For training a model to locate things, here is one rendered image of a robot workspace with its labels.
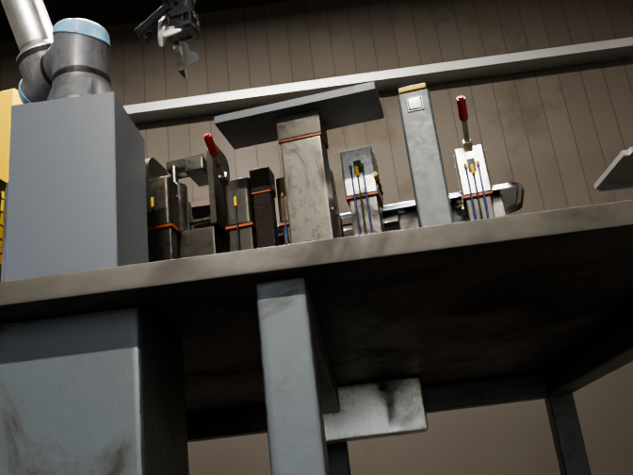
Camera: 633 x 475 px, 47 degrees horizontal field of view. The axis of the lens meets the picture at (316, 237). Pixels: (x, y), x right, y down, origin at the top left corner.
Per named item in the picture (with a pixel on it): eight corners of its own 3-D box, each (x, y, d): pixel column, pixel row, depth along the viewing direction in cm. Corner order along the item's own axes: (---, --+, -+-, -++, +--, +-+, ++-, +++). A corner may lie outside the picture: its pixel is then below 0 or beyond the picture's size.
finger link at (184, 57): (201, 73, 196) (192, 39, 194) (180, 78, 197) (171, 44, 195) (204, 73, 199) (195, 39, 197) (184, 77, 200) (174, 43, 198)
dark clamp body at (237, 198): (274, 339, 170) (260, 190, 184) (259, 330, 159) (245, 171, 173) (244, 345, 172) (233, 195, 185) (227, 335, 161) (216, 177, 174)
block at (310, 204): (349, 310, 154) (325, 123, 169) (343, 302, 147) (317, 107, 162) (304, 318, 156) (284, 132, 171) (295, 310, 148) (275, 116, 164)
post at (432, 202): (468, 290, 150) (432, 104, 165) (466, 281, 143) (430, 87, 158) (430, 297, 151) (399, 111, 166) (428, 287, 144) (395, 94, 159)
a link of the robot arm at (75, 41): (66, 57, 143) (66, 1, 148) (38, 90, 152) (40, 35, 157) (121, 75, 151) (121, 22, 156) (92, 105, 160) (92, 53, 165)
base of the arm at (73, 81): (105, 99, 141) (105, 55, 144) (28, 109, 141) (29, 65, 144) (130, 136, 155) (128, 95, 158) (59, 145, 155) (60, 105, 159)
